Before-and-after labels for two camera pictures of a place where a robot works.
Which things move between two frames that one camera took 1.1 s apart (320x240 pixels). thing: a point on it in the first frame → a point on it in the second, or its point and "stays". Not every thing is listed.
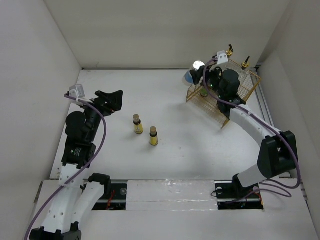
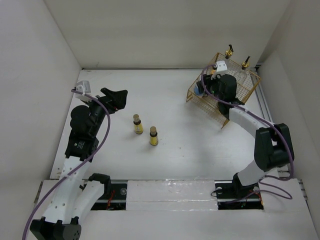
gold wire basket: (206, 105) stays
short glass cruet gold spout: (229, 52) stays
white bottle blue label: (187, 79) → (196, 90)
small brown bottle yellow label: (138, 126) stays
